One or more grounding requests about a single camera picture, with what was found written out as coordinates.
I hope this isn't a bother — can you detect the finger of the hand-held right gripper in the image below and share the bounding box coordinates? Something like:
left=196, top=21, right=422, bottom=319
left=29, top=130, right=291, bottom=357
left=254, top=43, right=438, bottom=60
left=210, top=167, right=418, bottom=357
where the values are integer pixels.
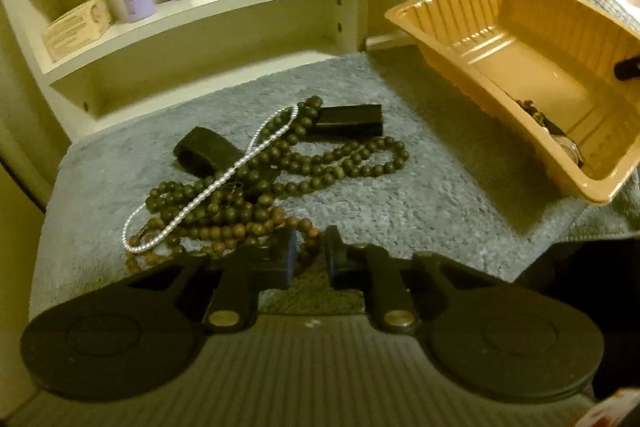
left=615, top=58, right=640, bottom=81

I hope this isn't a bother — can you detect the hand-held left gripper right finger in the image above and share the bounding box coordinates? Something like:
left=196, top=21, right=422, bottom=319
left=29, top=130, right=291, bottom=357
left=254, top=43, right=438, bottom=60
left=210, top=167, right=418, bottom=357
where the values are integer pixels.
left=324, top=227, right=486, bottom=335

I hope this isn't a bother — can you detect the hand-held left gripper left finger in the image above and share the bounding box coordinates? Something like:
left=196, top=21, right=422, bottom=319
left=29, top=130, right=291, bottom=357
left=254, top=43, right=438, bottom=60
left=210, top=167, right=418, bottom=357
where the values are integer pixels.
left=127, top=227, right=301, bottom=333

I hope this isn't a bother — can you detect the brown bead necklace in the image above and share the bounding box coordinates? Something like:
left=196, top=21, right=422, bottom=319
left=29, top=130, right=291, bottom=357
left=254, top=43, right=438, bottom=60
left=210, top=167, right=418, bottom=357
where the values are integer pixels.
left=125, top=214, right=323, bottom=275

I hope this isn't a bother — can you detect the wristwatch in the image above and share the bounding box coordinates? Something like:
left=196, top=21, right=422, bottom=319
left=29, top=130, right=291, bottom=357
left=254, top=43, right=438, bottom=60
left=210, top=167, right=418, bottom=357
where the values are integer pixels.
left=542, top=117, right=586, bottom=168

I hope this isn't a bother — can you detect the dark green bead necklace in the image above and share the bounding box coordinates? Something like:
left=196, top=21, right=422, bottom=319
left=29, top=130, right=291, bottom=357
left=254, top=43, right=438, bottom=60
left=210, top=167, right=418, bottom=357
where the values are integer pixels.
left=145, top=96, right=410, bottom=240

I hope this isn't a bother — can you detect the white pearl necklace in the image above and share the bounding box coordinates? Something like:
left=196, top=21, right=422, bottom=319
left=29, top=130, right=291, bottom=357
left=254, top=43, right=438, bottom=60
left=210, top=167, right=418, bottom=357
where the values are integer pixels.
left=121, top=106, right=296, bottom=253

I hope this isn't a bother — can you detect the orange plastic tray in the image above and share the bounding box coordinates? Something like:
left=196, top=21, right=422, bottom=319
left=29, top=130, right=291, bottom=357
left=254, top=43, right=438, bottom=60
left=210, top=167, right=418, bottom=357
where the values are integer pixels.
left=384, top=0, right=640, bottom=206

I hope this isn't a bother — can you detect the reddish bead bracelet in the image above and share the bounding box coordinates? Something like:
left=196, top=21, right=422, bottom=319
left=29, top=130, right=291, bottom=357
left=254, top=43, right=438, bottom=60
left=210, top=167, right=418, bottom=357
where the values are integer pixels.
left=515, top=98, right=548, bottom=126

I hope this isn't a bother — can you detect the black rectangular case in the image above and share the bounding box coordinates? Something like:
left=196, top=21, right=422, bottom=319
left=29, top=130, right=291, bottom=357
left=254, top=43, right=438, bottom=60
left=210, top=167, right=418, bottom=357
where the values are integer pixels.
left=314, top=104, right=385, bottom=141

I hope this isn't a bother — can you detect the black strap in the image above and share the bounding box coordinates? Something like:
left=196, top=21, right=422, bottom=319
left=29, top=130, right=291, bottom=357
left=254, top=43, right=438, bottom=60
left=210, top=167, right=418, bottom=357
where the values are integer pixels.
left=173, top=127, right=281, bottom=188

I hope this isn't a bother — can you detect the grey fluffy mat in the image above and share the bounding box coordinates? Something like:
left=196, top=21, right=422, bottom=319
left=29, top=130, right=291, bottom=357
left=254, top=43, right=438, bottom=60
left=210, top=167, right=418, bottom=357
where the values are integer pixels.
left=27, top=51, right=640, bottom=315

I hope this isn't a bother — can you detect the cream wooden shelf unit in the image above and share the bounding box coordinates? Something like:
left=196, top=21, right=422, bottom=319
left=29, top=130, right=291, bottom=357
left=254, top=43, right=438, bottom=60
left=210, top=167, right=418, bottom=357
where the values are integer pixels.
left=0, top=0, right=463, bottom=138

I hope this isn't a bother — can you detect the beige cardboard box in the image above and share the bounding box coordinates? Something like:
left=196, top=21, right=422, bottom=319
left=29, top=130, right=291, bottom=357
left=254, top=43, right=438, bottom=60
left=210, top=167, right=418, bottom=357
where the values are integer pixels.
left=41, top=0, right=115, bottom=64

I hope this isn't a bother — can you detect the red and white packet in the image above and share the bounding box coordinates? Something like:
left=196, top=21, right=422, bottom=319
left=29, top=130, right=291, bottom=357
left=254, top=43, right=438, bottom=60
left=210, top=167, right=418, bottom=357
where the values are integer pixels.
left=575, top=387, right=640, bottom=427

